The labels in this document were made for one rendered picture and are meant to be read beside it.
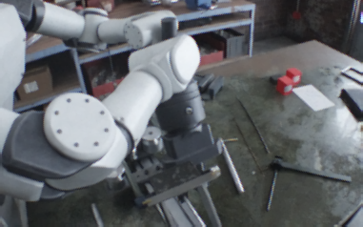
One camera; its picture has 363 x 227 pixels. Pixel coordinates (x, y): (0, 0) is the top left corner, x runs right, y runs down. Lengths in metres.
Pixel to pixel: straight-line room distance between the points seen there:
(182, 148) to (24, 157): 0.31
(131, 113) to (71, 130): 0.10
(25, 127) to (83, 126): 0.06
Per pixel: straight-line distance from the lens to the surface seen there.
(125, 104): 0.34
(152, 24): 0.61
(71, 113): 0.27
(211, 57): 2.44
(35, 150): 0.26
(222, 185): 0.66
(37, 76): 2.02
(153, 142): 0.66
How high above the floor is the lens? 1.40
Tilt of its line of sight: 36 degrees down
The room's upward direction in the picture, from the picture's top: 3 degrees counter-clockwise
